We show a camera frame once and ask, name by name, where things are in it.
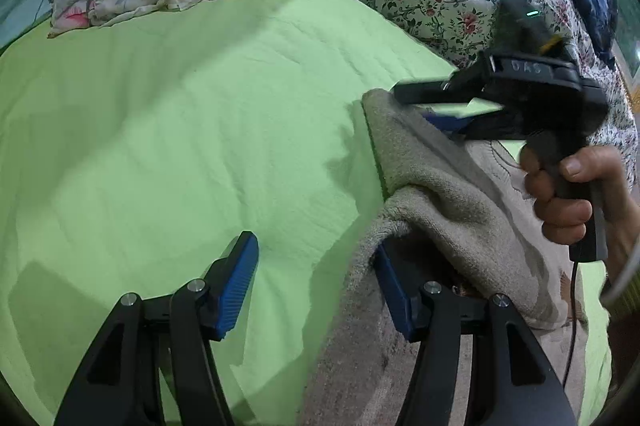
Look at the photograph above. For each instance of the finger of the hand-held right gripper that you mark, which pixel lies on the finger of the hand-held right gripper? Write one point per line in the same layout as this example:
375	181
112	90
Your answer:
447	122
430	92

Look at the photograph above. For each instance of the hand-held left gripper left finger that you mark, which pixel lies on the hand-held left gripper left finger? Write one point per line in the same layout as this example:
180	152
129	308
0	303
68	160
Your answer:
240	286

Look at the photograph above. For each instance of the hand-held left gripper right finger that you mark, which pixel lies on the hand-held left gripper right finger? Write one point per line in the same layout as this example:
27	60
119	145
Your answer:
395	301

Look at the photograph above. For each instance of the grey knit garment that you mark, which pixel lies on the grey knit garment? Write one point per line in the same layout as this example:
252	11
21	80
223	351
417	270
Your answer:
450	226

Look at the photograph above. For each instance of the person's right forearm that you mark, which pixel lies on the person's right forearm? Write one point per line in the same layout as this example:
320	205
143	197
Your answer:
625	271

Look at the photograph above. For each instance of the person's right hand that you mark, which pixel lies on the person's right hand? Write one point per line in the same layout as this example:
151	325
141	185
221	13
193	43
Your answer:
570	211

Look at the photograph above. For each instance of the green bed sheet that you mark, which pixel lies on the green bed sheet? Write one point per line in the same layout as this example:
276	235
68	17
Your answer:
165	126

